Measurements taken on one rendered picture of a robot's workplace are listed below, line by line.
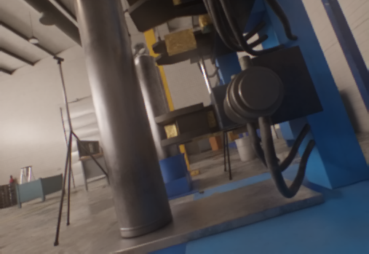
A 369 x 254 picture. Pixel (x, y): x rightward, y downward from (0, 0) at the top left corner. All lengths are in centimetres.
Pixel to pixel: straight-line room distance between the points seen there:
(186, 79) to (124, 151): 1129
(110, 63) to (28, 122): 1418
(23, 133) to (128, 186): 1436
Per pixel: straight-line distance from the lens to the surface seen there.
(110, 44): 102
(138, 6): 83
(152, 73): 236
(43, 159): 1438
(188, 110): 65
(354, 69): 148
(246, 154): 334
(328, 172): 98
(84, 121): 1321
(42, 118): 1460
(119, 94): 93
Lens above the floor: 41
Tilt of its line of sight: 9 degrees up
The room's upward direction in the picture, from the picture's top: 16 degrees counter-clockwise
